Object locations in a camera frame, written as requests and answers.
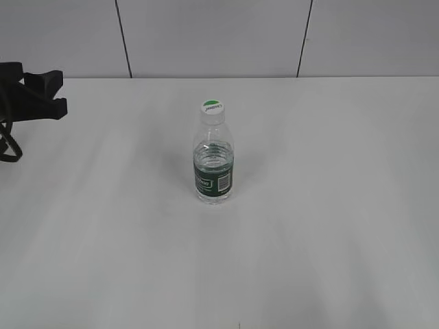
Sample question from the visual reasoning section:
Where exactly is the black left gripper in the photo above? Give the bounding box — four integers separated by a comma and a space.
1, 62, 68, 122

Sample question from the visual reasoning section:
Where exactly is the white green bottle cap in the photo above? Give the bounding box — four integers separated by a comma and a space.
200, 99, 225, 125

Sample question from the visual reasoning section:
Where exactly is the clear green-label water bottle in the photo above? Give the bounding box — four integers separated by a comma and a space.
193, 119, 235, 204

